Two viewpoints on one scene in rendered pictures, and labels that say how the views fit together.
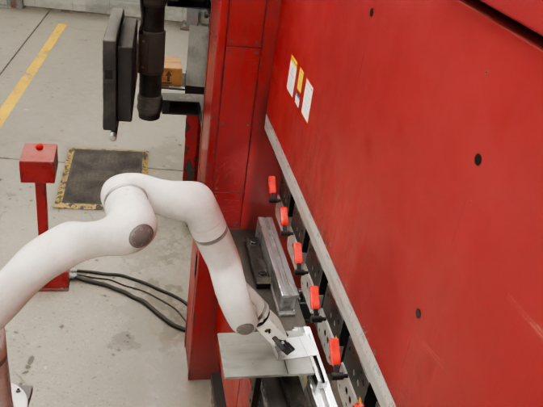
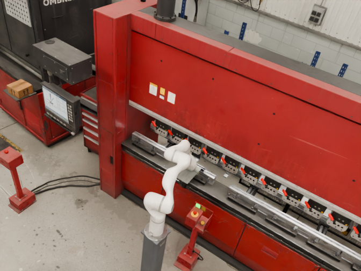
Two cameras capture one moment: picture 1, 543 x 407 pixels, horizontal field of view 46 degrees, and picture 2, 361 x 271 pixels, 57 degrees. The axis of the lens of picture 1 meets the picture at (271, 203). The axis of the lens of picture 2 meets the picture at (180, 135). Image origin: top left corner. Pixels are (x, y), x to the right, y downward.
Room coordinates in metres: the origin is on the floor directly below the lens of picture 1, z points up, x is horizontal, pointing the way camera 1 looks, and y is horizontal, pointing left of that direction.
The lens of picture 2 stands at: (-0.05, 1.76, 3.36)
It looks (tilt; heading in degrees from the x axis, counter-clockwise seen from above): 39 degrees down; 312
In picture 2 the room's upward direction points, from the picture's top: 9 degrees clockwise
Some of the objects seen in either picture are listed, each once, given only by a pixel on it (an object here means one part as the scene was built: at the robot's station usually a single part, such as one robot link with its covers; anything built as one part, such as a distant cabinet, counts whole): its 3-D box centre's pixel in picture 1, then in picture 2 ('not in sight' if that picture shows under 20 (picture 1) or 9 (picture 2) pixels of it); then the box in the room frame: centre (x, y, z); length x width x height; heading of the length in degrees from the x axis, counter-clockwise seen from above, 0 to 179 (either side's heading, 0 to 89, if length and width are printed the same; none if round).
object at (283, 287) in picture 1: (275, 262); (151, 145); (2.01, -0.05, 0.92); 0.50 x 0.06 x 0.10; 15
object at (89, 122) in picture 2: not in sight; (108, 124); (3.01, -0.14, 0.50); 0.50 x 0.50 x 1.00; 15
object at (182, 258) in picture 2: not in sight; (187, 257); (1.06, 0.11, 0.06); 0.25 x 0.20 x 0.12; 107
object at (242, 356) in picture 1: (264, 353); (186, 171); (1.44, -0.05, 1.00); 0.26 x 0.18 x 0.01; 105
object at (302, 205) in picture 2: not in sight; (240, 170); (1.17, -0.59, 0.93); 2.30 x 0.14 x 0.10; 15
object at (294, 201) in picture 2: not in sight; (293, 194); (0.53, -0.44, 1.26); 0.15 x 0.09 x 0.17; 15
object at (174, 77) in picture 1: (163, 69); (19, 87); (3.58, 0.73, 1.04); 0.30 x 0.26 x 0.12; 9
